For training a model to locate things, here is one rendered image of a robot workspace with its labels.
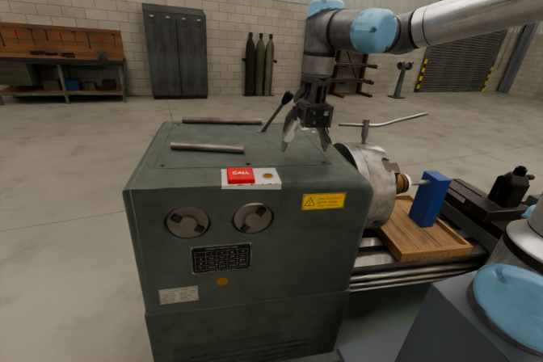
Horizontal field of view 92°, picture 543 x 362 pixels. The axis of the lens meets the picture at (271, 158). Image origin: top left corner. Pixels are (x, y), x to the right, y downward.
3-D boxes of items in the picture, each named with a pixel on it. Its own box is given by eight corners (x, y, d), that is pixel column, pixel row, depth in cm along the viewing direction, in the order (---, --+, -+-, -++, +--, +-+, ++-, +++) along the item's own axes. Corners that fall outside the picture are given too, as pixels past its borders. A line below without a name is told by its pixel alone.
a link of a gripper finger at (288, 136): (277, 153, 66) (297, 123, 63) (272, 145, 71) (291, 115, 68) (287, 159, 67) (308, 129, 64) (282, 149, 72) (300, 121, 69)
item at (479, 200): (482, 222, 100) (488, 212, 98) (460, 207, 109) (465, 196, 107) (524, 219, 104) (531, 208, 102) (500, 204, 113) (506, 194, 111)
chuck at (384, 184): (364, 248, 85) (377, 154, 77) (326, 206, 115) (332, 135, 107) (388, 246, 87) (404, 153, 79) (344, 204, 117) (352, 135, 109)
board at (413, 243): (399, 262, 92) (402, 254, 91) (352, 203, 124) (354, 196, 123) (469, 254, 98) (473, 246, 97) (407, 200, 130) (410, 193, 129)
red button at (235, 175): (228, 187, 58) (228, 179, 57) (226, 174, 63) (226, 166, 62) (254, 187, 59) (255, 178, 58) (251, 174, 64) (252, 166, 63)
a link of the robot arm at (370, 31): (413, 11, 49) (364, 13, 57) (378, 4, 43) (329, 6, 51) (401, 56, 53) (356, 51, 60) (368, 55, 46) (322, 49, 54)
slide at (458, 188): (511, 250, 94) (518, 240, 92) (426, 187, 132) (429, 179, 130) (550, 246, 97) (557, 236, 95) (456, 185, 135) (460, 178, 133)
